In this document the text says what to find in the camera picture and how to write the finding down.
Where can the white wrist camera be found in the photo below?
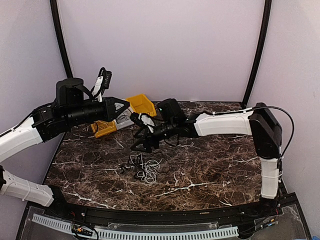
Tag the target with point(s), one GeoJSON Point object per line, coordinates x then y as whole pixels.
{"type": "Point", "coordinates": [102, 83]}
{"type": "Point", "coordinates": [143, 120]}

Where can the right yellow plastic bin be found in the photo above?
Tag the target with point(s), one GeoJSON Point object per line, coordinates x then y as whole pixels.
{"type": "Point", "coordinates": [141, 104]}

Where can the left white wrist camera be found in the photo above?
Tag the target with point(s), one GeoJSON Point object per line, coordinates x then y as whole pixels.
{"type": "Point", "coordinates": [102, 83]}

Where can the white slotted cable duct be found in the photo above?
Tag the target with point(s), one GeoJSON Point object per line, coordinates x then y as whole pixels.
{"type": "Point", "coordinates": [135, 232]}

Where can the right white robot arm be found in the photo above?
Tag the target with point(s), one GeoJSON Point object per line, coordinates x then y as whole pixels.
{"type": "Point", "coordinates": [258, 122]}

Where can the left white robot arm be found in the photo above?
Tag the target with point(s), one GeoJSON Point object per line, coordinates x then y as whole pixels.
{"type": "Point", "coordinates": [74, 105]}

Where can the left black frame post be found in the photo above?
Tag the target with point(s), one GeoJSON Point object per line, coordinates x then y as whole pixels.
{"type": "Point", "coordinates": [60, 38]}

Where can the right black frame post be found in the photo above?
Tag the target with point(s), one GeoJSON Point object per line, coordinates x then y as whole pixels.
{"type": "Point", "coordinates": [258, 53]}

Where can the yellow plastic bin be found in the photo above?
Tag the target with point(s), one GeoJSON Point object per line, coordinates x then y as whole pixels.
{"type": "Point", "coordinates": [141, 104]}
{"type": "Point", "coordinates": [101, 128]}

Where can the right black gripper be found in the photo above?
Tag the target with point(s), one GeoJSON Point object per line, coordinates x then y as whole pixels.
{"type": "Point", "coordinates": [147, 144]}

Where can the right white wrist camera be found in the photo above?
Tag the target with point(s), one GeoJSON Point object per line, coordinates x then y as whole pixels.
{"type": "Point", "coordinates": [143, 120]}

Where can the grey plastic bin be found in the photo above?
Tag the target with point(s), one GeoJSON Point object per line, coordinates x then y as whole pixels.
{"type": "Point", "coordinates": [123, 120]}

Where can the black front rail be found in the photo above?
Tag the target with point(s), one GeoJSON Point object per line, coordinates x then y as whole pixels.
{"type": "Point", "coordinates": [103, 216]}

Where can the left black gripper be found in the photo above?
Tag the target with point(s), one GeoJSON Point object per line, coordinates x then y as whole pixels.
{"type": "Point", "coordinates": [110, 112]}

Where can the left yellow plastic bin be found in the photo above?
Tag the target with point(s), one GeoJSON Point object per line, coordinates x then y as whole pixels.
{"type": "Point", "coordinates": [101, 128]}

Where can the black frame post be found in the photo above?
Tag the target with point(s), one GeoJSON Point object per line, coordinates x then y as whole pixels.
{"type": "Point", "coordinates": [60, 38]}
{"type": "Point", "coordinates": [258, 53]}

